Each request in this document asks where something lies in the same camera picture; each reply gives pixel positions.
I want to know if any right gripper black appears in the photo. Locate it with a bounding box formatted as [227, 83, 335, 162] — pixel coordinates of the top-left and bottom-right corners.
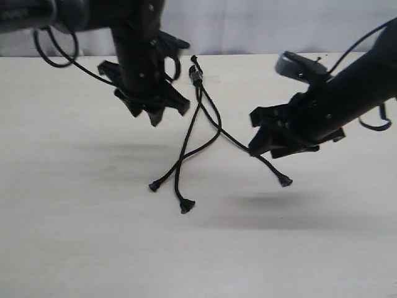
[248, 74, 346, 159]

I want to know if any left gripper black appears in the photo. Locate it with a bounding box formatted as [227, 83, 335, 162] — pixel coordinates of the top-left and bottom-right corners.
[110, 20, 190, 126]

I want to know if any black rope strand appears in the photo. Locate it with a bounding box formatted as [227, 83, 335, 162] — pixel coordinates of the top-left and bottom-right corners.
[176, 55, 202, 215]
[149, 70, 223, 193]
[198, 102, 293, 188]

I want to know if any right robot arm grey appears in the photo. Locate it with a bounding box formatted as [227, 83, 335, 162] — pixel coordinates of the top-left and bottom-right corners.
[248, 19, 396, 158]

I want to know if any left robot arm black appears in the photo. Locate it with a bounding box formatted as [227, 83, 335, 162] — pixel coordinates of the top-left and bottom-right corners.
[1, 1, 190, 127]

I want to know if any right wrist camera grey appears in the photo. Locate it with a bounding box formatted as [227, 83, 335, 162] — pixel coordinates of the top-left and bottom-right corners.
[275, 51, 329, 84]

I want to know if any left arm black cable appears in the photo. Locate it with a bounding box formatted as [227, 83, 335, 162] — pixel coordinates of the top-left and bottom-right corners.
[33, 26, 125, 88]

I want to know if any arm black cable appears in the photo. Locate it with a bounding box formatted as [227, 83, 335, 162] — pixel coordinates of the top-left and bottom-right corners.
[316, 23, 391, 132]
[33, 26, 125, 88]

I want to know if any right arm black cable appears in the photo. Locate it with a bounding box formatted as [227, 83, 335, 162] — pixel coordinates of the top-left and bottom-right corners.
[316, 23, 391, 132]

